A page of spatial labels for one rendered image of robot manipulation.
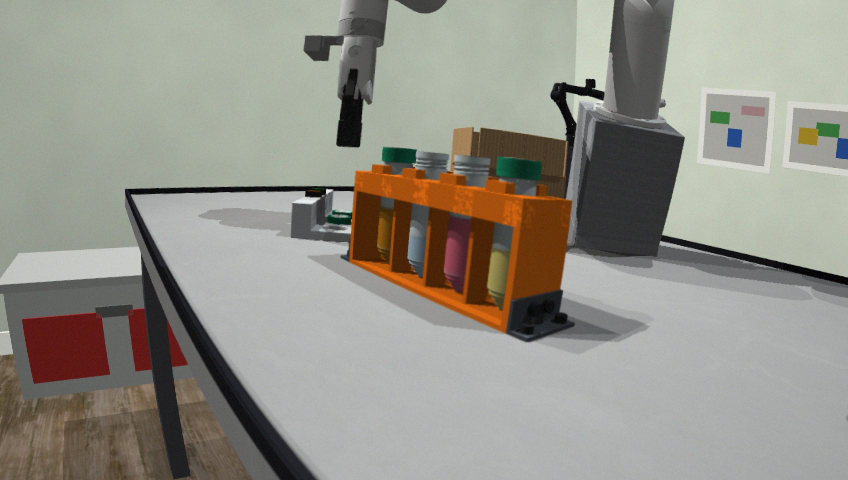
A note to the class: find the orange tube rack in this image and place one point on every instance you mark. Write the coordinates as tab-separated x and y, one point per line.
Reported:
539	242

